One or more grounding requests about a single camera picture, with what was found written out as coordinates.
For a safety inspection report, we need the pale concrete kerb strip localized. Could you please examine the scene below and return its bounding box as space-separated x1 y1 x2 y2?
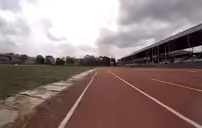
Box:
0 68 97 128

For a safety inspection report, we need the green grass field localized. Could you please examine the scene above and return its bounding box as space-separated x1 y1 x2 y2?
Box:
0 63 96 102

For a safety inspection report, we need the red running track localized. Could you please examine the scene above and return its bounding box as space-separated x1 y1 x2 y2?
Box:
8 66 202 128

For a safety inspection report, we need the row of trees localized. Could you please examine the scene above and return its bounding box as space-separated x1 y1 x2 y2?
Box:
35 54 118 67

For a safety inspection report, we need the roofed grandstand building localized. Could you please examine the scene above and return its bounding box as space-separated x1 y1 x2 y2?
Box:
117 18 202 69

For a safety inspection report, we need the row of buildings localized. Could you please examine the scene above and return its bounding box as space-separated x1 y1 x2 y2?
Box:
0 50 57 66

